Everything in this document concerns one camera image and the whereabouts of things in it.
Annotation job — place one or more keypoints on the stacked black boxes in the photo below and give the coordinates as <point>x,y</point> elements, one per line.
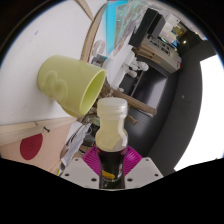
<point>145,28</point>

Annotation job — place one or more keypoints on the beige shelf cabinet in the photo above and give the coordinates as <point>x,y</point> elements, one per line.
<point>160,50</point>

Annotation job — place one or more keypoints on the yellow-green ceramic mug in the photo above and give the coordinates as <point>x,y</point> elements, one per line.
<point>66,83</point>

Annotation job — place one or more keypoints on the flat wooden stick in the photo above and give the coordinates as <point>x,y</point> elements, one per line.
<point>91,33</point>

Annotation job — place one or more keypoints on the white plaster bust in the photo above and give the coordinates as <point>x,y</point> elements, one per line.
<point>140,64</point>
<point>129,70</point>

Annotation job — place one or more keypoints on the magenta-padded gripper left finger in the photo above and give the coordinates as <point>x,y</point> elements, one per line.
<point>80,171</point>

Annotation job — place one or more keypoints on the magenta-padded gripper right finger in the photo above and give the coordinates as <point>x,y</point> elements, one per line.
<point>143,171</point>

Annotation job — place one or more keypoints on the driftwood sculpture on wooden board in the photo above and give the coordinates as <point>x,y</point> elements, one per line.
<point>133,103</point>

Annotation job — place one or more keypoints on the white plastic storage containers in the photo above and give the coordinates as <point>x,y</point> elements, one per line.
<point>171,23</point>

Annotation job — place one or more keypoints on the clear bottle with dark drink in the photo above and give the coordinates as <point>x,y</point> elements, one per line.
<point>111,133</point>

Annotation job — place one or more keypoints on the flat round red coaster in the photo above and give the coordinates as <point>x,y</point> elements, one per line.
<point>30,146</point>

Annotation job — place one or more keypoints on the colourful purple art print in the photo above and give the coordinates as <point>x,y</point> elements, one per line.
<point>116,20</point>

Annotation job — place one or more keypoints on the white tape roll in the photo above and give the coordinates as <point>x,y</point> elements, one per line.
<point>95,47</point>

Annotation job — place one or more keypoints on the dark wall screen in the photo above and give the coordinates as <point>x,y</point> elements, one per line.
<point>148,90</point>

